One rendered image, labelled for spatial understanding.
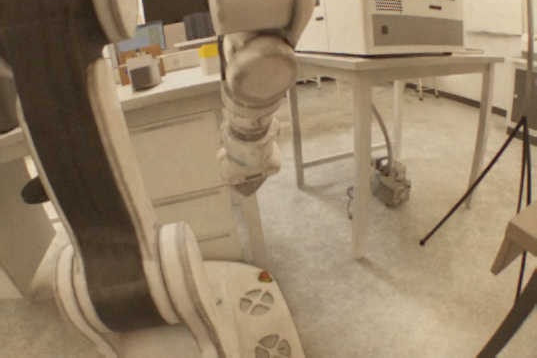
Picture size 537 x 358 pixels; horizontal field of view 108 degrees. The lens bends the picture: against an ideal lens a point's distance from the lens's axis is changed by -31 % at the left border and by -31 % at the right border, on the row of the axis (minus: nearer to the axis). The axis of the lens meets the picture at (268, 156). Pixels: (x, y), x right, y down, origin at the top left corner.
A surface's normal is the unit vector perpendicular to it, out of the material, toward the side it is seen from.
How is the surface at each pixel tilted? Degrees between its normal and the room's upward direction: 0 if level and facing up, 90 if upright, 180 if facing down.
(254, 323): 31
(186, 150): 90
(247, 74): 123
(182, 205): 90
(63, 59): 93
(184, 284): 64
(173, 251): 25
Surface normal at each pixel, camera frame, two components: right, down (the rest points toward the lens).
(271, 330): 0.07, -0.50
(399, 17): 0.27, 0.36
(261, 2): 0.30, 0.62
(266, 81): 0.25, 0.88
